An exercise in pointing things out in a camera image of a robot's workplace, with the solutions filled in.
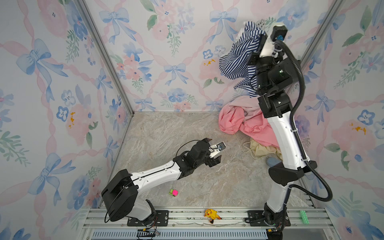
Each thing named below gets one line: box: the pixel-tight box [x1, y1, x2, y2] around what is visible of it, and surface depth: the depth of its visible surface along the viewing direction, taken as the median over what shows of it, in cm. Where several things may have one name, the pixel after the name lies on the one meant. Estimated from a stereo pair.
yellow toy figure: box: [204, 208, 222, 224], surface depth 73 cm
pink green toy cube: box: [169, 189, 179, 196], surface depth 82 cm
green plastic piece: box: [300, 210, 310, 225], surface depth 75 cm
